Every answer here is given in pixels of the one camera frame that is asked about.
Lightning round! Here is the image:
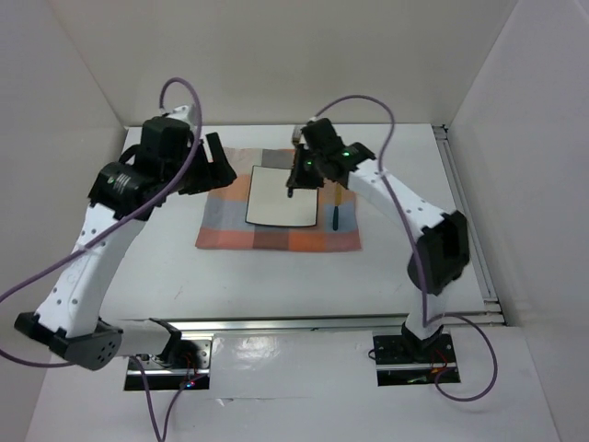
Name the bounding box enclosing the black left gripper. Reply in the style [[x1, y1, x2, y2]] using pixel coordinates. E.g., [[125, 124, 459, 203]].
[[163, 131, 237, 195]]

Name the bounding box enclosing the gold knife green handle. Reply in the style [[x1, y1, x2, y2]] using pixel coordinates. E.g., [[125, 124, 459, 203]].
[[332, 183, 342, 231]]

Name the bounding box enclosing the square white plate black rim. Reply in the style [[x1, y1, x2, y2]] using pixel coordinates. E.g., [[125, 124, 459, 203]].
[[245, 166, 318, 227]]

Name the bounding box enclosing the checkered orange blue cloth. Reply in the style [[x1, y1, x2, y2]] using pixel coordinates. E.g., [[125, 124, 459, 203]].
[[195, 147, 362, 252]]

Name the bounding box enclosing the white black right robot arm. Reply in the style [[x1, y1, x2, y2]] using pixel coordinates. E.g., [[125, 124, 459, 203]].
[[286, 142, 470, 361]]

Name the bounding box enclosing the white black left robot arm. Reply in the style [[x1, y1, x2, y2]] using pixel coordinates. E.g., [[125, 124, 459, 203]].
[[14, 105, 237, 371]]

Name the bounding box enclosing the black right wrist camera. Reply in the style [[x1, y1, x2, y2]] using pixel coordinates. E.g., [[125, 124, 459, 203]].
[[302, 118, 343, 154]]

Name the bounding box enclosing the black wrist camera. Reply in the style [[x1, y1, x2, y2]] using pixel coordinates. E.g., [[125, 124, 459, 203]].
[[302, 118, 343, 154], [137, 117, 191, 161]]

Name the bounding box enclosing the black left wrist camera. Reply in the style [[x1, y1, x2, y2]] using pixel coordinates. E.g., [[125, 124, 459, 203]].
[[137, 117, 191, 161]]

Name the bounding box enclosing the aluminium front rail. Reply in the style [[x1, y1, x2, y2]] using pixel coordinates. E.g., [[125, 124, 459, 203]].
[[151, 312, 507, 335]]

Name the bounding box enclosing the aluminium rail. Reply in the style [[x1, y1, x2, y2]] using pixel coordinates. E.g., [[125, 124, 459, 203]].
[[432, 125, 507, 327], [151, 312, 507, 335]]

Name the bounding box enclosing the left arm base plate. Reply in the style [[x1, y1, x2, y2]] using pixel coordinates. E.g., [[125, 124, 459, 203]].
[[123, 336, 213, 391]]

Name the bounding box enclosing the aluminium right side rail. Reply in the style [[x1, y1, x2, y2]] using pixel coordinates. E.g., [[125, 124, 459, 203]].
[[432, 125, 507, 327]]

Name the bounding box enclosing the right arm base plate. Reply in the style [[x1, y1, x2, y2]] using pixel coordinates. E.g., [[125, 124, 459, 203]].
[[367, 333, 460, 387]]

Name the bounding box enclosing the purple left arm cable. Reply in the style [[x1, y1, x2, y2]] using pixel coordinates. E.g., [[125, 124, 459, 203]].
[[0, 77, 206, 442]]

